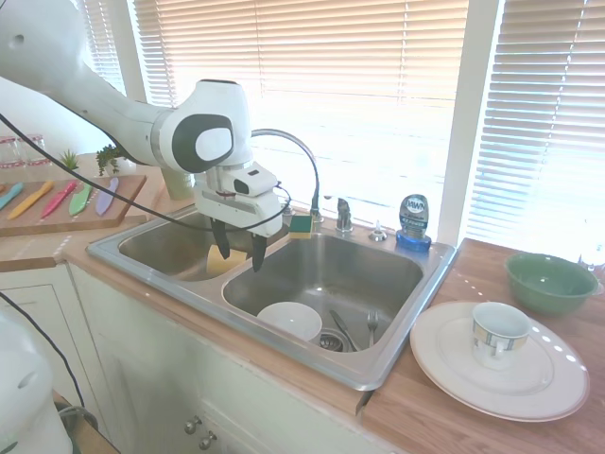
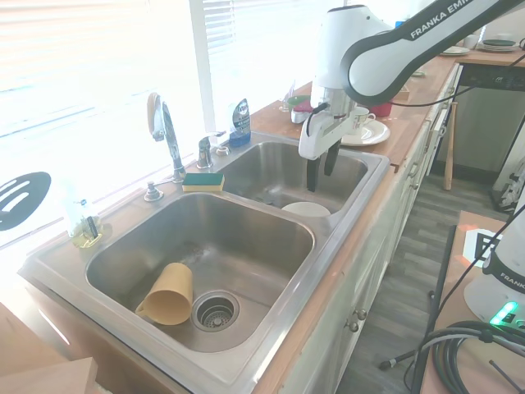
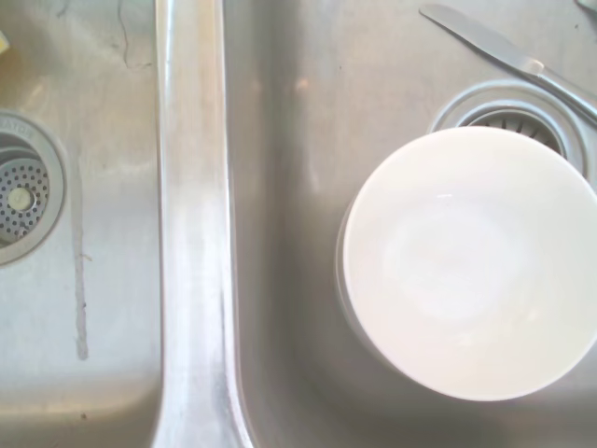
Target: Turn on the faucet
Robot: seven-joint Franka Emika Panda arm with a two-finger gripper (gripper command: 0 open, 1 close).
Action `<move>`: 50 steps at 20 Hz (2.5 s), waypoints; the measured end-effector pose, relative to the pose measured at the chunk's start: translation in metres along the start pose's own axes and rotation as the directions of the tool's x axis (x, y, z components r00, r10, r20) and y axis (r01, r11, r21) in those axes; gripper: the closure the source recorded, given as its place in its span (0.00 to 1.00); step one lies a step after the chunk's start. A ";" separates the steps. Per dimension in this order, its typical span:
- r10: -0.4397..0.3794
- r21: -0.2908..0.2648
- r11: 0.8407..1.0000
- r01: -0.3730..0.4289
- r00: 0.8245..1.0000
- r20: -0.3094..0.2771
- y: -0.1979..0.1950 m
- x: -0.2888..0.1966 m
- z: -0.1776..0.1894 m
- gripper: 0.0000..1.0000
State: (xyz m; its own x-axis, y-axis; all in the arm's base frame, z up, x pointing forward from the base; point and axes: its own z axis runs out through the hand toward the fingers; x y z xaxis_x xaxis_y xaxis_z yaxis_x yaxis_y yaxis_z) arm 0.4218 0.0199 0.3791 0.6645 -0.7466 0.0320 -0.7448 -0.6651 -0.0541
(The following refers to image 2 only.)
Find white patterned teacup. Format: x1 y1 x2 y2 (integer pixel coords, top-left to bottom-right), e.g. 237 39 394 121
349 107 377 135

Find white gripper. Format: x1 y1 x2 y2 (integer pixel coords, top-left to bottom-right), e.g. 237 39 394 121
298 107 358 194

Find white saucer plate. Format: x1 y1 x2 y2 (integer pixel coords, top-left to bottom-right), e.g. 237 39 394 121
339 119 390 148

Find chrome sink faucet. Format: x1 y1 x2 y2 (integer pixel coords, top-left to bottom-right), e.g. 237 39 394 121
146 92 185 184

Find coiled black cable bundle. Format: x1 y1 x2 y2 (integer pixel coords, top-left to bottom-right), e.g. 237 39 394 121
418 319 525 394

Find stainless steel double sink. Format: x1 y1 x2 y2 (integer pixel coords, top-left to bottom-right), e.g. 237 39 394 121
18 130 390 391

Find yellow plastic cup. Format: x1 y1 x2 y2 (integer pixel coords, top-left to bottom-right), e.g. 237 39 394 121
135 262 194 327

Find chrome faucet lever handle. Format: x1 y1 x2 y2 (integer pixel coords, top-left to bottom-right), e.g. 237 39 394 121
195 131 227 170

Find blue dish soap bottle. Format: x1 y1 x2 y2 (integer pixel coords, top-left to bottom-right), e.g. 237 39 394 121
227 97 252 148

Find yellow green sponge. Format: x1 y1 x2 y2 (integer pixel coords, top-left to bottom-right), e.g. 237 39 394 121
181 172 226 193

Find red mug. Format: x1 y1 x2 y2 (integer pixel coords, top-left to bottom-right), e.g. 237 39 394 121
367 101 394 118

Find black stand leg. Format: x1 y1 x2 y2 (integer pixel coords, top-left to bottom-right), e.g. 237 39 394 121
420 224 457 362

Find black white marker tag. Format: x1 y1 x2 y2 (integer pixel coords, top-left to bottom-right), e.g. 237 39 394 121
461 229 504 267

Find white kitchen cabinets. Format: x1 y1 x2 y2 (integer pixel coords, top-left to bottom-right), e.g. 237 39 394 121
253 61 464 394

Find stainless steel dishwasher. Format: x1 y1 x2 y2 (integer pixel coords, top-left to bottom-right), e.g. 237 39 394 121
434 63 525 173

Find clear bottle yellow liquid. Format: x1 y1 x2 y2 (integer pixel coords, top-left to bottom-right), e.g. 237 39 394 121
61 176 104 250

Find black slotted spatula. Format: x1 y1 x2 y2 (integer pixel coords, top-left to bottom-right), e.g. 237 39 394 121
0 171 53 233

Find white window blinds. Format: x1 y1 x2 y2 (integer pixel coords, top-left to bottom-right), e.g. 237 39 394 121
0 0 321 136

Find metal sink drain strainer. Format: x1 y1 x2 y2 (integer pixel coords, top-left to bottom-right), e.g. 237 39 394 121
191 290 241 331

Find white bowl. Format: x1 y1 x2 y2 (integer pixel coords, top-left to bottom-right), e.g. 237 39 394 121
281 201 331 218

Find stack of plates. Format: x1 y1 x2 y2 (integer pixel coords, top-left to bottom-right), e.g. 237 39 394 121
475 33 521 53

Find green bowl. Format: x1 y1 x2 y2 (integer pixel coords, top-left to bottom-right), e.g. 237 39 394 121
286 94 312 112

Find light wooden board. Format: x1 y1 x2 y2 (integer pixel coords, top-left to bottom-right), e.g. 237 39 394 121
0 301 99 394

